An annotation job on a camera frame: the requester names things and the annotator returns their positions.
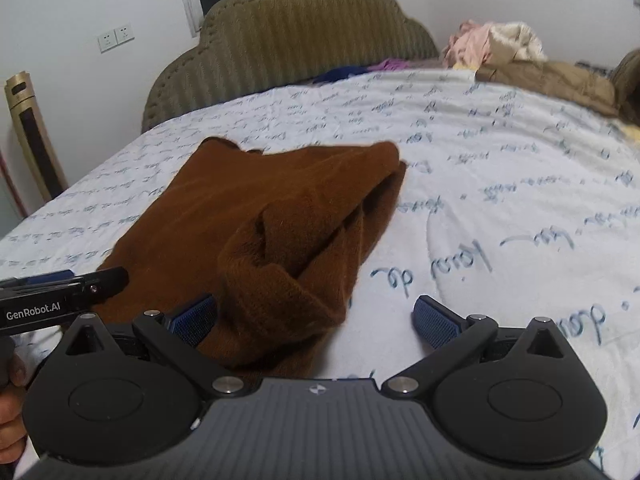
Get red-trimmed glass panel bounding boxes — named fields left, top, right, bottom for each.
left=0, top=149, right=29, bottom=219

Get purple cloth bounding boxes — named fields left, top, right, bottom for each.
left=369, top=57, right=412, bottom=74

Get brown knit sweater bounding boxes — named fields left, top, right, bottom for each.
left=92, top=137, right=408, bottom=382

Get white script-printed quilt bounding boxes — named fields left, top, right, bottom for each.
left=0, top=67, right=640, bottom=480

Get gold tower fan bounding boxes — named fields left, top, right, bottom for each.
left=4, top=72, right=69, bottom=202

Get pink crumpled clothes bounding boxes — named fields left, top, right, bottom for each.
left=442, top=20, right=501, bottom=69

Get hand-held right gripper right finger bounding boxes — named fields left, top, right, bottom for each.
left=380, top=295, right=572, bottom=399

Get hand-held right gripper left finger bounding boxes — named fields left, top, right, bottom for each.
left=60, top=293, right=246, bottom=399

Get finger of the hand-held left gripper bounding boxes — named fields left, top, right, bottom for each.
left=67, top=266, right=130, bottom=309
left=0, top=269, right=77, bottom=291

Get dark blue cloth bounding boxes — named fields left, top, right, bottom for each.
left=311, top=65, right=372, bottom=84

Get olive ribbed scalloped headboard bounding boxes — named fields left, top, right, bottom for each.
left=141, top=0, right=441, bottom=134

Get cream fleece cloth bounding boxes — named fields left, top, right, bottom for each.
left=479, top=21, right=549, bottom=67

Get person's left hand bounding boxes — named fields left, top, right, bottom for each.
left=0, top=352, right=37, bottom=467

